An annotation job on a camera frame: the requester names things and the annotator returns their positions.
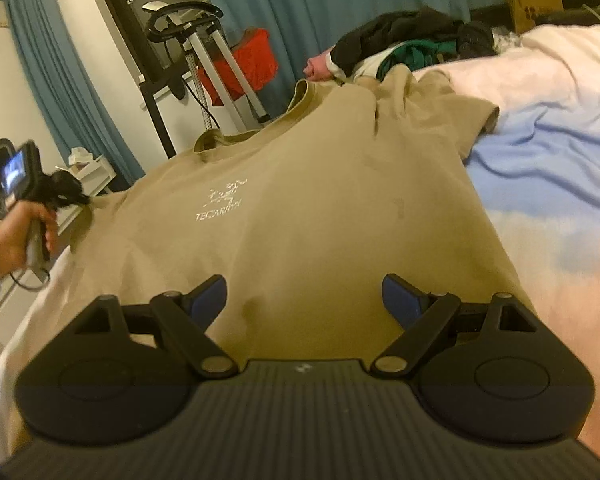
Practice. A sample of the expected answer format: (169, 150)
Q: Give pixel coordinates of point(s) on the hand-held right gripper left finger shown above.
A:
(211, 296)

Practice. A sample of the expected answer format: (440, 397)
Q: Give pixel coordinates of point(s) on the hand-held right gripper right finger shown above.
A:
(398, 296)

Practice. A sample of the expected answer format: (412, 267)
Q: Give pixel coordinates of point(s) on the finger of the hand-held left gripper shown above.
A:
(69, 190)

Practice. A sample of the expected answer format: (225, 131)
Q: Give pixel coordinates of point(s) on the beige t-shirt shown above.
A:
(300, 220)

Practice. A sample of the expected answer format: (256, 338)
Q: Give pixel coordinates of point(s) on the pile of dark clothes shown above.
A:
(413, 39)

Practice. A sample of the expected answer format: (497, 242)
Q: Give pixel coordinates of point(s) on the person's left hand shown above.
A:
(22, 240)

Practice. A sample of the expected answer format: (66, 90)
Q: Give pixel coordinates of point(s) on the white shelf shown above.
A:
(87, 175)

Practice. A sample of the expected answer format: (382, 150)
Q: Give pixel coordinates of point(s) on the tissue box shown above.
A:
(81, 156)

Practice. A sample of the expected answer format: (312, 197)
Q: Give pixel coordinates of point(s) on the blue curtain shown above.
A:
(330, 5)
(65, 75)

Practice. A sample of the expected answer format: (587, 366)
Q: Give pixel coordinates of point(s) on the exercise machine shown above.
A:
(195, 60)

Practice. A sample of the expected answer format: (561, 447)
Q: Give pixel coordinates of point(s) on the pastel blanket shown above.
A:
(530, 160)

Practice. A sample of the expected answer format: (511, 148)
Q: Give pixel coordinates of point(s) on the red bag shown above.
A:
(240, 62)

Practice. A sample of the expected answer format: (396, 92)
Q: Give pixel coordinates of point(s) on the brown paper bag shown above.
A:
(532, 2)

